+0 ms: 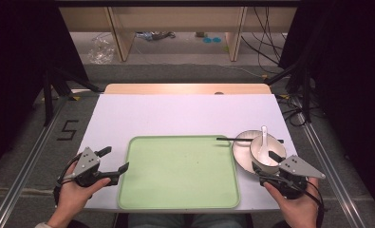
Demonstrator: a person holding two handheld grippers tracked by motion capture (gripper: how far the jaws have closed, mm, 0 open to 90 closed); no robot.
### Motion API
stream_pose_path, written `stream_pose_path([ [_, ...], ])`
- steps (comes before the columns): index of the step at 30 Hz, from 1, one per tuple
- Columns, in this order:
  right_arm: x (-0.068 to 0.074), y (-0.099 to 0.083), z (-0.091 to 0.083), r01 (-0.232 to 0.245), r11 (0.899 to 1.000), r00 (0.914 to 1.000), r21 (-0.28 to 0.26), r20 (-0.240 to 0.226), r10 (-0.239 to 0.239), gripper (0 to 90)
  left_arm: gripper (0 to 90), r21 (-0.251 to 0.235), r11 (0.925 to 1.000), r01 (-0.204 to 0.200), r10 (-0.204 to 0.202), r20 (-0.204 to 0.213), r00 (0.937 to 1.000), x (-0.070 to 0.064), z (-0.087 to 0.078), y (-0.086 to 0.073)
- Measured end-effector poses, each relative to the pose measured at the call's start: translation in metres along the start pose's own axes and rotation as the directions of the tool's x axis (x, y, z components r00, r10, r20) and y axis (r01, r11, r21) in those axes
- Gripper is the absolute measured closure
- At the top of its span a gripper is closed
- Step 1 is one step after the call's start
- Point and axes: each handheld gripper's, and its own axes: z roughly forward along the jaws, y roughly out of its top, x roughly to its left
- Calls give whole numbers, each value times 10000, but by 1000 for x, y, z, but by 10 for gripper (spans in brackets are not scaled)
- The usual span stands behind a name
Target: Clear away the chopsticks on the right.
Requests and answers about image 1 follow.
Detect black floor cables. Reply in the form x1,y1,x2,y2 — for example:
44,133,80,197
276,94,322,127

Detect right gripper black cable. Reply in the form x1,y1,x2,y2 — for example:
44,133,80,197
260,173,327,228

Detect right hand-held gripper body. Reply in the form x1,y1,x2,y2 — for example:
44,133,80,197
258,154,328,200

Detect person's left hand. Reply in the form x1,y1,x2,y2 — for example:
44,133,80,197
56,178,112,217

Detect dark curtain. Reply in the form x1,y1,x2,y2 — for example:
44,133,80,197
278,0,375,219
0,0,89,179

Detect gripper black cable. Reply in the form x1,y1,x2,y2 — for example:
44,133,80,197
52,153,84,207
260,173,327,228

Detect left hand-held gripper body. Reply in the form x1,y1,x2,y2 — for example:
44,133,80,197
71,146,109,188

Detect clear plastic bag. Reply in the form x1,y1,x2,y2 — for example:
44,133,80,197
86,32,117,66

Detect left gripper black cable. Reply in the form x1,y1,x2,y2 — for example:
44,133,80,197
52,153,84,207

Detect black chopstick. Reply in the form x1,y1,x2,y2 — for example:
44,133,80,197
216,136,285,144

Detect crumpled plastic wrap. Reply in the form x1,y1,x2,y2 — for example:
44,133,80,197
135,30,177,42

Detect beige wooden shelf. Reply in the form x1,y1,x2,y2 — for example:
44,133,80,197
59,6,298,63

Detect green tray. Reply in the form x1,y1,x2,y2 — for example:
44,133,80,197
117,135,242,211

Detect white spoon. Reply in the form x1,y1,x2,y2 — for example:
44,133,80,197
256,124,271,165

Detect white plate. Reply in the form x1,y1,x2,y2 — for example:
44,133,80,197
232,129,272,175

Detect person's right hand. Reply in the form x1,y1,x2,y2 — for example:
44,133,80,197
263,177,321,228

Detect black metal stand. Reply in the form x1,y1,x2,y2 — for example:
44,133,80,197
264,60,312,124
42,67,101,127

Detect aluminium rail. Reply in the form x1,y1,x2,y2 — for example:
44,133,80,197
293,96,366,228
0,98,69,228

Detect white bowl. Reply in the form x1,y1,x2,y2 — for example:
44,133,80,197
249,134,288,175

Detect hanging black cables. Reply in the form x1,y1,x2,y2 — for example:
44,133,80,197
240,6,291,66

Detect white table sheet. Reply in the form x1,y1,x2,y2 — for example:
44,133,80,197
77,93,299,214

